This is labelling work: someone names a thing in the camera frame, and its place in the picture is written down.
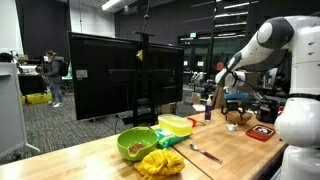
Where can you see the green wipes packet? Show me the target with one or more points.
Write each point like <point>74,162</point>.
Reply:
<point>166,140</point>

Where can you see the yellow triangular tag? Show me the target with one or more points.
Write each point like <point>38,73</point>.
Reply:
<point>139,56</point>

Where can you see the yellow knitted cloth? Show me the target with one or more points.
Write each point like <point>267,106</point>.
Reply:
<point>160,165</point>

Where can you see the seated person in dark clothes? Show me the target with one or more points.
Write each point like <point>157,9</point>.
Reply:
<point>282,85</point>

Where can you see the green plastic bowl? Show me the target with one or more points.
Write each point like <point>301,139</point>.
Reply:
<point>136,141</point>

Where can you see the black monitor stand pole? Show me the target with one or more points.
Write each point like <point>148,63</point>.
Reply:
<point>145,83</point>

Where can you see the grey rolling partition board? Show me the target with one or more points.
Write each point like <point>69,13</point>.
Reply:
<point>10,106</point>

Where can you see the purple pump bottle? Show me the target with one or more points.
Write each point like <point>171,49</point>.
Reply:
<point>208,111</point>

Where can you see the large black monitor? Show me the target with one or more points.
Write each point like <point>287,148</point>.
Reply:
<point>100,76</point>

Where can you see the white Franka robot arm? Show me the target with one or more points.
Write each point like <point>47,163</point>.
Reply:
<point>300,100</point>

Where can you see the white object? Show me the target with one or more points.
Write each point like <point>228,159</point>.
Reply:
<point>232,127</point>

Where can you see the clear container with yellow lid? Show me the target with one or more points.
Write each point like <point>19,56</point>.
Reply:
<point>175,125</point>

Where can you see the woven wicker basket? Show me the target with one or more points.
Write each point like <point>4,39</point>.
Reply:
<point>239,119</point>

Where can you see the brown cardboard box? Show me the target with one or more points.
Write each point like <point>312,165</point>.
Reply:
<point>218,98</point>

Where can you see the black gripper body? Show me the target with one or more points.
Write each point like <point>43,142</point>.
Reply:
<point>235,106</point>

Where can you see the brown grain food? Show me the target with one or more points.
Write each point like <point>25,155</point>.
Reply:
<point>136,148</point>

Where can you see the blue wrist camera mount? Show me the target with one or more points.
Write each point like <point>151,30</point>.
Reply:
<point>236,96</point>

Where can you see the person with backpack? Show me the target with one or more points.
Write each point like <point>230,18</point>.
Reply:
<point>55,73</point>

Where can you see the small red object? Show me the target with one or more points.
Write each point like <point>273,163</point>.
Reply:
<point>281,111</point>

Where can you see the red tray with printed tag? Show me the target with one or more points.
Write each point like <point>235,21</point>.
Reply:
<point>260,132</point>

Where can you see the ceiling light strip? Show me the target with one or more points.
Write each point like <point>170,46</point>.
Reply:
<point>110,4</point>

